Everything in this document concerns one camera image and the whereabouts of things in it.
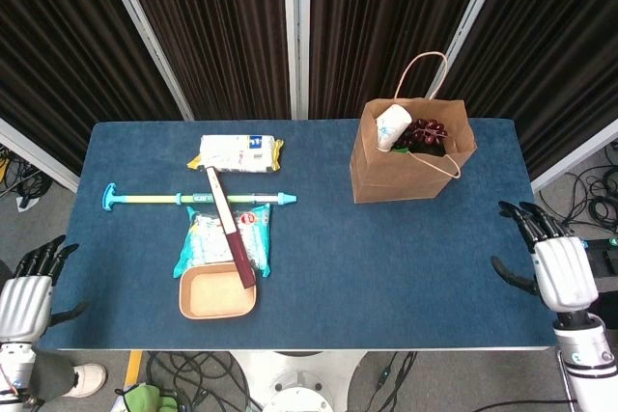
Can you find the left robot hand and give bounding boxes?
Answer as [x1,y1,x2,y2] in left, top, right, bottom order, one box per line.
[0,234,92,343]

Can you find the white snack packet yellow ends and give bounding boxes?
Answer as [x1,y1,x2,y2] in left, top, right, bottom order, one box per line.
[186,134,285,175]

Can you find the black floor cable bundle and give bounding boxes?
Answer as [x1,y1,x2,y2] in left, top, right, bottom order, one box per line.
[144,349,252,412]
[0,141,54,204]
[538,139,618,234]

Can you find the white table frame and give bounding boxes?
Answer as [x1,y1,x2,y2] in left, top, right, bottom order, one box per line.
[37,344,554,353]

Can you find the dark trouser leg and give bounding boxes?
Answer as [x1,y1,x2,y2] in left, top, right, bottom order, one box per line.
[26,351,81,406]

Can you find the white sneaker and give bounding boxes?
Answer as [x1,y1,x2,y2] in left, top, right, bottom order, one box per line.
[62,362,108,398]

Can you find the blue fabric table cover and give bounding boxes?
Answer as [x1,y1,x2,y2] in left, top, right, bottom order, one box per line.
[37,117,556,351]

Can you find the teal green water pump toy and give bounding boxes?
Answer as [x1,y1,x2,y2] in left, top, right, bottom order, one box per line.
[100,182,298,213]

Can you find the white paper cup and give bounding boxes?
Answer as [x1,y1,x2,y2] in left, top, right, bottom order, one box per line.
[375,103,412,152]

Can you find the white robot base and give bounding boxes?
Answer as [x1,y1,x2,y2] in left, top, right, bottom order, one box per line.
[231,349,368,412]

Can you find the yellow floor tape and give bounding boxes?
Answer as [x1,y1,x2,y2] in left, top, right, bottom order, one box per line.
[124,349,145,387]

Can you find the brown paper food bowl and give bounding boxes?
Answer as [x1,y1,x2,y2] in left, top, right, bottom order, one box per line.
[178,261,258,321]

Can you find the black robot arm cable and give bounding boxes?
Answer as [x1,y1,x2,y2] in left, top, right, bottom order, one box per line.
[475,398,576,409]

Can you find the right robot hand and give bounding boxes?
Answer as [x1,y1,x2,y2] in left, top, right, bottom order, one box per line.
[490,200,601,313]

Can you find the black cable with switch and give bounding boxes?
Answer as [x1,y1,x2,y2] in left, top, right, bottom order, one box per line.
[359,349,419,412]

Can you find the dark pleated curtain panel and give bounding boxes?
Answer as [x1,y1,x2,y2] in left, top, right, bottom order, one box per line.
[115,0,294,122]
[0,0,187,177]
[453,0,618,179]
[308,0,493,120]

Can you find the purple grape bunch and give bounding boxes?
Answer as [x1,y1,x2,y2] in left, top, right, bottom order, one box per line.
[396,117,448,157]

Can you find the teal white snack packet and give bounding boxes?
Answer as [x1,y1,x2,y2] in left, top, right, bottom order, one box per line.
[172,203,274,279]

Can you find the brown paper bag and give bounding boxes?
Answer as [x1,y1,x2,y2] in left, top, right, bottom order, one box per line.
[350,50,478,205]

